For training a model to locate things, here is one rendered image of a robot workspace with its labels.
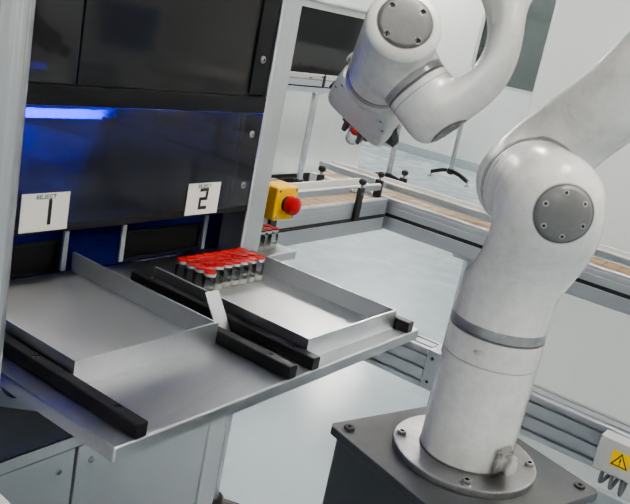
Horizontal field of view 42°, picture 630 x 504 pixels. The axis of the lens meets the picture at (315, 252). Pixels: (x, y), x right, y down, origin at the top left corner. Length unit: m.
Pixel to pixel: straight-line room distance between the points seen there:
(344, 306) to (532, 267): 0.61
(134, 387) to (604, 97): 0.67
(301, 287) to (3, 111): 1.07
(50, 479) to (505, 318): 0.87
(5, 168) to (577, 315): 2.39
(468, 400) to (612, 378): 1.79
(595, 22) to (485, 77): 1.84
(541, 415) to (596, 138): 1.31
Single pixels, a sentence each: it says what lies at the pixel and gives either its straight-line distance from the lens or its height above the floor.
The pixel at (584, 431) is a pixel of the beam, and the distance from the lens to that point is 2.22.
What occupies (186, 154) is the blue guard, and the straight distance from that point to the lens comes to 1.45.
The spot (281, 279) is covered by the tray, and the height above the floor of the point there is 0.88.
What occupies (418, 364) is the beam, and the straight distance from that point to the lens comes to 2.38.
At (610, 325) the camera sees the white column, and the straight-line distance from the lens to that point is 2.75.
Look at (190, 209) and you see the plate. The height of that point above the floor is 1.00.
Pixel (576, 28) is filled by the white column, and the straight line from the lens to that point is 2.75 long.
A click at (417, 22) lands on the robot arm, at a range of 0.90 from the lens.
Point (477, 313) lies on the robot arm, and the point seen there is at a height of 1.07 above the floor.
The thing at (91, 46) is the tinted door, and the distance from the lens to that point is 1.28.
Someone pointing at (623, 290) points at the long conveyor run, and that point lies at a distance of 2.08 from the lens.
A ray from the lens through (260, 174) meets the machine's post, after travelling 1.61.
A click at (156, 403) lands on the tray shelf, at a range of 1.05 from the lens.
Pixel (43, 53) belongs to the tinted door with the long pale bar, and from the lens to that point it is 1.23.
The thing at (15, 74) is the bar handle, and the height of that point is 1.30.
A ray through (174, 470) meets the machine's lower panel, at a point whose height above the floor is 0.43.
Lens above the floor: 1.37
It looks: 16 degrees down
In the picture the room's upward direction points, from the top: 11 degrees clockwise
